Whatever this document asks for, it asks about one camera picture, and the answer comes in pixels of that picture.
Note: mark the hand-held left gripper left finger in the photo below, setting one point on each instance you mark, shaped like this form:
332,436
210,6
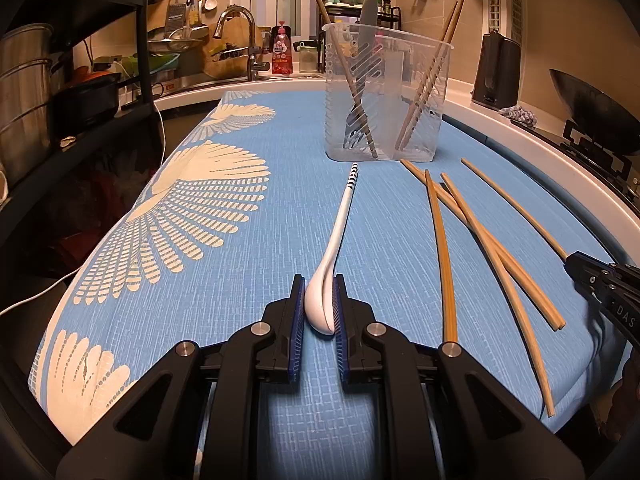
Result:
299,330

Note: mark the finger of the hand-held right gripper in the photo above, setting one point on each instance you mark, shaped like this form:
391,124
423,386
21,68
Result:
582,277
595,262

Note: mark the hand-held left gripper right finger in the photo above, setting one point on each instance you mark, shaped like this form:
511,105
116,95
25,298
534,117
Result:
340,330

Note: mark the white ceramic spoon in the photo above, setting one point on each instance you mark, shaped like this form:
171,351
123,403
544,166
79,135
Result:
320,305

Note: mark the clear plastic utensil holder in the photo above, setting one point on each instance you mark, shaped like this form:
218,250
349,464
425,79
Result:
390,85

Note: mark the person's right hand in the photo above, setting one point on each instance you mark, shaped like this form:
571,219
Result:
625,405

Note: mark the black wok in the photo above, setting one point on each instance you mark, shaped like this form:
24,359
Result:
595,105

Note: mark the checkered dish cloth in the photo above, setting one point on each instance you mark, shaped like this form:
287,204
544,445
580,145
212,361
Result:
520,115

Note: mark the black electric kettle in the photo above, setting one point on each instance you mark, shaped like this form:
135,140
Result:
497,70

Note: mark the glass jar with green lid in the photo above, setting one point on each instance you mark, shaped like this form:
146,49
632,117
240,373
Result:
308,57

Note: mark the chrome kitchen faucet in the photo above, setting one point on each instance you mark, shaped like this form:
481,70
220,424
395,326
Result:
252,60

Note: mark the red dish soap pouch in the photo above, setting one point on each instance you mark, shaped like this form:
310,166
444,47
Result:
281,55

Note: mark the wooden cutting board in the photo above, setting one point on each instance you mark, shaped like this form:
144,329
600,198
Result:
225,60

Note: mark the crumpled white paper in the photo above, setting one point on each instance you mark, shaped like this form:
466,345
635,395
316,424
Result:
67,141

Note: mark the green plastic basin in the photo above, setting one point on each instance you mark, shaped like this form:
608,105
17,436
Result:
155,62

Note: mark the metal dish basket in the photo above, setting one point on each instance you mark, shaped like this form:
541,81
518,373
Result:
177,42

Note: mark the black frying pan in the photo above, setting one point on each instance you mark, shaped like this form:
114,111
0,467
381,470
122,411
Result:
85,100

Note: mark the black spice rack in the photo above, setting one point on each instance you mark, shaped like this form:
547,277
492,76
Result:
395,15

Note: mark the black metal shelf unit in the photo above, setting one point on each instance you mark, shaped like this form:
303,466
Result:
145,35

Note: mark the metal grater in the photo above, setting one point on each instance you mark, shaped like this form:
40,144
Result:
175,15

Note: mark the stainless steel pot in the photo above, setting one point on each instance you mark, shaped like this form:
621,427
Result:
27,45
22,120

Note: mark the wall vent grille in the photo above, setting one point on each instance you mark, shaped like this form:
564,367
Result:
494,10
516,17

